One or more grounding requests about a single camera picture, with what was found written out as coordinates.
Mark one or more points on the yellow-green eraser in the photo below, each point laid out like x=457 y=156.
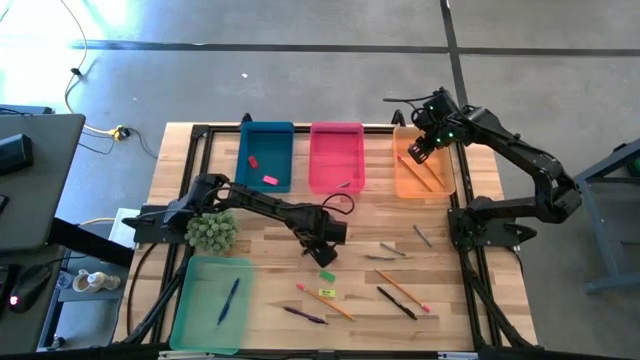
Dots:
x=327 y=293

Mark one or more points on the pink eraser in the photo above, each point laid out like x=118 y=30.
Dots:
x=270 y=180

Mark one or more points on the black speaker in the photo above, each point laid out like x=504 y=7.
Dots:
x=15 y=154

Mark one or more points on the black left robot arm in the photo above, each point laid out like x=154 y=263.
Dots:
x=260 y=202

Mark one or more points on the pink plastic bin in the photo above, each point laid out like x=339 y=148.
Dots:
x=336 y=155

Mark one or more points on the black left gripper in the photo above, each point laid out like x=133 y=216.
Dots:
x=325 y=230

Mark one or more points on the orange plastic bin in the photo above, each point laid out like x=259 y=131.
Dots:
x=440 y=192

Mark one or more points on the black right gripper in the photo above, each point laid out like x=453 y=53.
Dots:
x=440 y=134

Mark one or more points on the green eraser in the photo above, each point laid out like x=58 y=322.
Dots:
x=327 y=276

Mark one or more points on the white box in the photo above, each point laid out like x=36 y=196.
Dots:
x=120 y=227

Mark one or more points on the purple pen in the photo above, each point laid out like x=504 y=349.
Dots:
x=305 y=315

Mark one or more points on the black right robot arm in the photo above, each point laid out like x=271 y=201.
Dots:
x=525 y=155

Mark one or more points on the yellow power plug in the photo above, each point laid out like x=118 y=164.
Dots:
x=119 y=133

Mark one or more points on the red eraser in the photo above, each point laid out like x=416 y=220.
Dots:
x=253 y=162

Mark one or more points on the orange pencil pink eraser cap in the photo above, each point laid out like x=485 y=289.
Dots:
x=325 y=302
x=435 y=175
x=417 y=175
x=402 y=290

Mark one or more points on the grey desk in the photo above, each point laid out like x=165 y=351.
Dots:
x=40 y=180

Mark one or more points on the blue pen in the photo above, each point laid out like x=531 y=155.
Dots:
x=228 y=302

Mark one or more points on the white cup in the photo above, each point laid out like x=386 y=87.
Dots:
x=92 y=281

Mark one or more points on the teal plastic bin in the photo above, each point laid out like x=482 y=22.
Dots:
x=200 y=310

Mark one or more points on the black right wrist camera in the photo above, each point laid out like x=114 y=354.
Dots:
x=436 y=105

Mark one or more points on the black metal table frame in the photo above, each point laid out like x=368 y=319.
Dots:
x=301 y=128

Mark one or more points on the green potted succulent plant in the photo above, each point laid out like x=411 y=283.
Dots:
x=212 y=232

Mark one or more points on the black computer mouse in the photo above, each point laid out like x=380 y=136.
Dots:
x=29 y=289

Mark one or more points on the blue-grey metal table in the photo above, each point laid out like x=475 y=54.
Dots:
x=600 y=230

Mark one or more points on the blue plastic bin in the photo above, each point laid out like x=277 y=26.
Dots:
x=265 y=145

